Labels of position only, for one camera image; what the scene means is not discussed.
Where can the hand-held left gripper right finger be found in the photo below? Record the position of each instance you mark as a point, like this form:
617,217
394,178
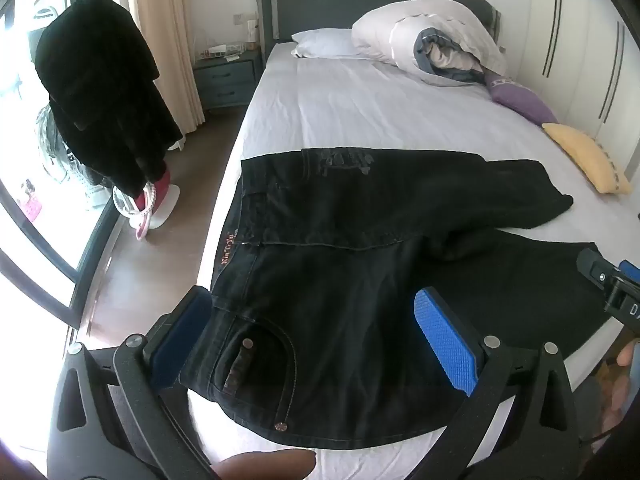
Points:
445,340

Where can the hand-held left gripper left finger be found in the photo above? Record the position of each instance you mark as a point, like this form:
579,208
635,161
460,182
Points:
185,330

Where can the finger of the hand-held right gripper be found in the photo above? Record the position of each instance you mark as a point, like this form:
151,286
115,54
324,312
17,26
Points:
592,265

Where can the black denim pants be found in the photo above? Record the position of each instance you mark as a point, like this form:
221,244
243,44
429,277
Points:
325,285

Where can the person's right hand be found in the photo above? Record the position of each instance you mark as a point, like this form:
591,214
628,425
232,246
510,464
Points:
617,405

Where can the yellow pillow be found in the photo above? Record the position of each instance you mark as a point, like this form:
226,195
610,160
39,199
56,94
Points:
590,157

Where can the sliding glass door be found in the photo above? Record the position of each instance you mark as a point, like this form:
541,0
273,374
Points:
30,240

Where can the purple pillow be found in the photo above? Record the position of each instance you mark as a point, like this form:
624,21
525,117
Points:
520,100

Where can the white wardrobe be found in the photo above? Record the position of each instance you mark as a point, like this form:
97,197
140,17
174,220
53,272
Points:
580,30

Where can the black fluffy coat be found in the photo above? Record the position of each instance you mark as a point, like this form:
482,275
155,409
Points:
105,95

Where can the bed with grey headboard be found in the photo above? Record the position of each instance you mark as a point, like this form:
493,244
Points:
350,110

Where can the grey nightstand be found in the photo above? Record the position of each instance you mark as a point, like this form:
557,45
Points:
227,80

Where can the rolled white duvet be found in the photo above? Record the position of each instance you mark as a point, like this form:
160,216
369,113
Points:
425,35

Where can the beige curtain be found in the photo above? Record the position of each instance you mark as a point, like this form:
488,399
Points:
165,45

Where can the white pillow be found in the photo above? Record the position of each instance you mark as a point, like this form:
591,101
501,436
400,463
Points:
322,44

